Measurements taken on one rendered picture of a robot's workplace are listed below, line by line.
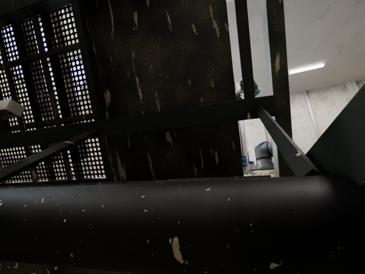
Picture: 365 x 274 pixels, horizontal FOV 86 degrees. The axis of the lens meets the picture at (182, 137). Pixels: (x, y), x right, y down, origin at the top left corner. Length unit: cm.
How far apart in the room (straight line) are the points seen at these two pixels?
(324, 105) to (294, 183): 1078
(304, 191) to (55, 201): 35
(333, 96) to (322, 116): 109
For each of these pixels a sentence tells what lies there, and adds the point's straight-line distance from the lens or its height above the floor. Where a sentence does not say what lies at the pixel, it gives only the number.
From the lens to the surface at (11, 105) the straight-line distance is 84.
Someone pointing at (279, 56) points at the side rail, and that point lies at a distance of 89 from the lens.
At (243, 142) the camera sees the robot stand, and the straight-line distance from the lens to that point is 184.
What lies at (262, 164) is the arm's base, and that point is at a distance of 156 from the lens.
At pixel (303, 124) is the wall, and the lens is 1044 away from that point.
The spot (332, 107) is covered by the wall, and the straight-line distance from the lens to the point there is 1103.
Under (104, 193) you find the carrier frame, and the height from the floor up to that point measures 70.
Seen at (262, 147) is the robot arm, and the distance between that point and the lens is 161.
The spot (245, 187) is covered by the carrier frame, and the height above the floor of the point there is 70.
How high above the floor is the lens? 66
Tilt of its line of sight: 24 degrees up
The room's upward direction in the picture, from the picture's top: 1 degrees clockwise
